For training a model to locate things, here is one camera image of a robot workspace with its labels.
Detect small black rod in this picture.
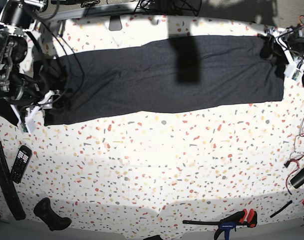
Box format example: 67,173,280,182
270,200,293,218

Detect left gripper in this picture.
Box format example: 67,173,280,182
258,29,304,81

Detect black folded cloth strip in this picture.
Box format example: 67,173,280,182
0,98,18,126

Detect grey monitor stand base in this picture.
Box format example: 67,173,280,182
109,15,122,32

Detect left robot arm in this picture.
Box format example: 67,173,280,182
258,15,304,81

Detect red black wire bundle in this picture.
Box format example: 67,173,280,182
284,102,304,196

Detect dark grey T-shirt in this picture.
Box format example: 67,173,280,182
44,35,285,126

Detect long black tube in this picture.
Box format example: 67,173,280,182
0,139,26,221

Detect black cylinder right edge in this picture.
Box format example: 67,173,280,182
290,168,304,189

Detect black TV remote control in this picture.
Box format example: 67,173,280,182
10,145,32,184

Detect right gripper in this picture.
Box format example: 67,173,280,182
10,90,61,133

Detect black game controller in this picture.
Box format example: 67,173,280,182
33,197,72,231

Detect black blue bar clamp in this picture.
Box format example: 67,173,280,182
182,209,258,240

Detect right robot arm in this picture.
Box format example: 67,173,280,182
0,0,67,134

